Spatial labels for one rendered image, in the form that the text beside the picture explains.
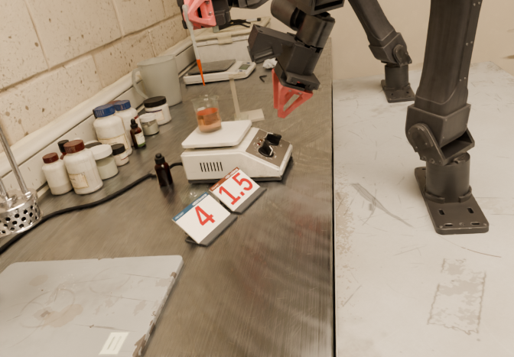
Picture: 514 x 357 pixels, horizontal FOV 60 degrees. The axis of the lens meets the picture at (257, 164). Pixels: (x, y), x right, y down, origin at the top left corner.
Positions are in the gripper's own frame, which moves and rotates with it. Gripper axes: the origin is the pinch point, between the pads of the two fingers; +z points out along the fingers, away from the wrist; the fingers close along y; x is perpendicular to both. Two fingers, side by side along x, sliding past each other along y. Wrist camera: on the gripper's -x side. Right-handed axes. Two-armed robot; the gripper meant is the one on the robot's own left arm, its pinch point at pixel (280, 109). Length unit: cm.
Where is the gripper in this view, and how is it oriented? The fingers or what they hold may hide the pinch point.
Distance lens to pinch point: 89.8
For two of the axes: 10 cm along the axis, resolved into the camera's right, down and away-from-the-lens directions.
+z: -3.4, 7.9, 5.1
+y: 1.9, 5.9, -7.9
